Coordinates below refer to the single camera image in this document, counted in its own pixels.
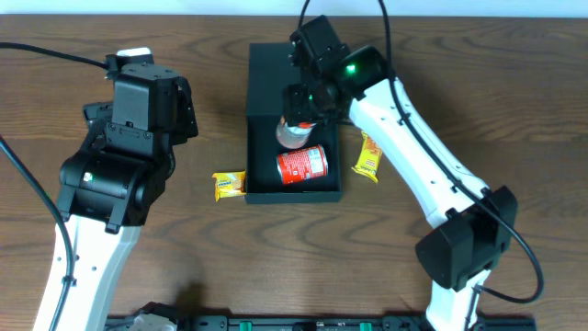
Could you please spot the red Pringles can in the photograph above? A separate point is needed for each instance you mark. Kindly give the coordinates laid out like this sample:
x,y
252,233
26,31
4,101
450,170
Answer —
x,y
293,137
301,165

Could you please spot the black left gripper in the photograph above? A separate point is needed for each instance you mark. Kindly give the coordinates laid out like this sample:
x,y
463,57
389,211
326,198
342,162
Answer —
x,y
92,111

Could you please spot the black open box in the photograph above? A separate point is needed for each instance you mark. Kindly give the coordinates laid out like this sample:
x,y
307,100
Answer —
x,y
270,72

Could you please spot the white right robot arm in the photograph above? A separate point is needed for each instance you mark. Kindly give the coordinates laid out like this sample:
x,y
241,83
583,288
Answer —
x,y
472,225

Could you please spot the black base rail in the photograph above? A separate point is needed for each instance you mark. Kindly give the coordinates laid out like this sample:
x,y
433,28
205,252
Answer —
x,y
224,323

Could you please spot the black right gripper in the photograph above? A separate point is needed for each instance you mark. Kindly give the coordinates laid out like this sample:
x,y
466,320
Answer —
x,y
299,108

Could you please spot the yellow peanut butter biscuit packet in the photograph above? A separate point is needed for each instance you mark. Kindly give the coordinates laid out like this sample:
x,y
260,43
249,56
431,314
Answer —
x,y
367,164

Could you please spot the yellow almond biscuit packet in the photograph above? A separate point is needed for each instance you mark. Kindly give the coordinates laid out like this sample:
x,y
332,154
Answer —
x,y
229,184

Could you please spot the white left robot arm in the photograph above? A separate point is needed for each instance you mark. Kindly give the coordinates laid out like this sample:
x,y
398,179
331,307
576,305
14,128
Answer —
x,y
108,187

